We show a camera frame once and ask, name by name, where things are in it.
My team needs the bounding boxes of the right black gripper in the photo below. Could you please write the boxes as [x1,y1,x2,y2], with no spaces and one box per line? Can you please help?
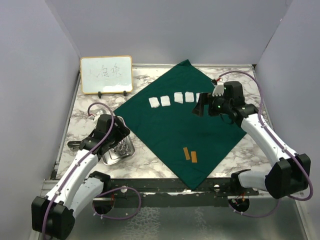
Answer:
[192,91,232,117]

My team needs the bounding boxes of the white gauze pad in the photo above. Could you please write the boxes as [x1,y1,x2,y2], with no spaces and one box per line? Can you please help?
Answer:
[184,91,195,103]
[196,92,201,103]
[160,95,171,107]
[174,92,184,104]
[148,97,160,108]

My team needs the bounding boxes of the orange indicator strip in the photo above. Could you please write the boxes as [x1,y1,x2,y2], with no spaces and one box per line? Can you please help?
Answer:
[190,151,198,163]
[183,147,191,161]

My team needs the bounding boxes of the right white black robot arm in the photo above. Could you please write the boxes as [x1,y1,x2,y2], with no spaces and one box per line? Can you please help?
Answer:
[192,79,311,199]

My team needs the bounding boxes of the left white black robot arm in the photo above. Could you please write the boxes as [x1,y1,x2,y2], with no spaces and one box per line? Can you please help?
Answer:
[31,114,130,240]

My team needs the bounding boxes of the green surgical drape cloth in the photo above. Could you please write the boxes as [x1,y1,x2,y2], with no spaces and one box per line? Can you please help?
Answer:
[112,59,264,190]

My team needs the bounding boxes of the pile of steel instruments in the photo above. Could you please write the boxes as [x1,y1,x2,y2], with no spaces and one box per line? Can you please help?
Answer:
[111,139,131,155]

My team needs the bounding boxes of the stainless steel instrument tray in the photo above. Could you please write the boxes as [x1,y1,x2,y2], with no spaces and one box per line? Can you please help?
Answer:
[101,116,135,166]

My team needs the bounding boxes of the black whiteboard stand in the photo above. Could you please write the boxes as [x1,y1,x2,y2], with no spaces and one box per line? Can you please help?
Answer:
[98,91,128,99]

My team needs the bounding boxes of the small framed whiteboard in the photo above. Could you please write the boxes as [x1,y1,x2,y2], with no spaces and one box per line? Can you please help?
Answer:
[80,55,133,95]

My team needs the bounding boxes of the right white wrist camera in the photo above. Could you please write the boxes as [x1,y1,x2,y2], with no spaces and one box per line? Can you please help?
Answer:
[211,78,225,97]

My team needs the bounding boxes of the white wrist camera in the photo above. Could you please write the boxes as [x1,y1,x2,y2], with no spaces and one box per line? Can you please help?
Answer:
[88,109,106,121]
[211,78,225,97]

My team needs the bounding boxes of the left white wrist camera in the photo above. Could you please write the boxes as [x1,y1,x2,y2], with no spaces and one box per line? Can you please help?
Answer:
[88,109,106,121]

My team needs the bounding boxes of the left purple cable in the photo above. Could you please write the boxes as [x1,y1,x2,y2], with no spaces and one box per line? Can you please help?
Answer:
[42,102,142,238]

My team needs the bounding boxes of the purple cable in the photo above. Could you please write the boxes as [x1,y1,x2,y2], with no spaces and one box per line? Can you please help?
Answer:
[42,102,142,238]
[212,70,315,218]

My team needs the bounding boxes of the black mounting base rail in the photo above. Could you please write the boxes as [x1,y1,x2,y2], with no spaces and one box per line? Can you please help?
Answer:
[105,177,259,197]

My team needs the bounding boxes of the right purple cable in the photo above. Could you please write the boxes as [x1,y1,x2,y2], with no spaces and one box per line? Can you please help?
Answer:
[212,70,315,218]

